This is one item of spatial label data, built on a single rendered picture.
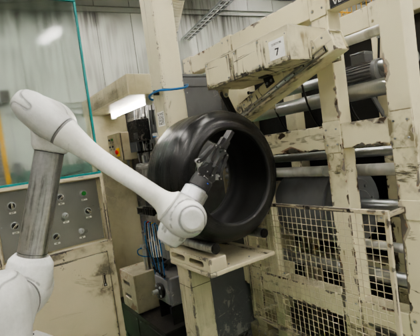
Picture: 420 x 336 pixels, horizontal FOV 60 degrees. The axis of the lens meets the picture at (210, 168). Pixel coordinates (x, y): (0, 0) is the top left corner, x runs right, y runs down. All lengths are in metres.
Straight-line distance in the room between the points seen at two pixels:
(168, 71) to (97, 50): 9.34
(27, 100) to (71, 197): 0.94
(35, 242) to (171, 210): 0.57
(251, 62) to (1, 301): 1.33
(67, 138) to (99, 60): 9.98
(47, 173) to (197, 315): 1.10
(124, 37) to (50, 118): 10.32
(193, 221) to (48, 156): 0.62
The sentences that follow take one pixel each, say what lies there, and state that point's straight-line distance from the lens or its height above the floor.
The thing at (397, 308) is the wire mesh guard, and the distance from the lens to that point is 1.68.
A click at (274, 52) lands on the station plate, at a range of 1.65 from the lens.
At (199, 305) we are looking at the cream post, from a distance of 2.06.
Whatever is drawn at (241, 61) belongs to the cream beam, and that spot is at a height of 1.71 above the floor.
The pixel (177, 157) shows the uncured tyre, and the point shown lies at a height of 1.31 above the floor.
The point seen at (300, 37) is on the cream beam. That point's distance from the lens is 1.66.
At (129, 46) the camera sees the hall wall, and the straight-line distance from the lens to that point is 11.46.
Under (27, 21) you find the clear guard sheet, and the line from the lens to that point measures 2.20.
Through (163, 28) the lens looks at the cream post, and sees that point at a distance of 2.01.
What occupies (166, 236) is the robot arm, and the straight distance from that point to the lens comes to 1.19.
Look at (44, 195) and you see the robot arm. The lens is 1.41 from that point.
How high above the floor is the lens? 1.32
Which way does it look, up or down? 3 degrees down
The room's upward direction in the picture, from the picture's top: 8 degrees counter-clockwise
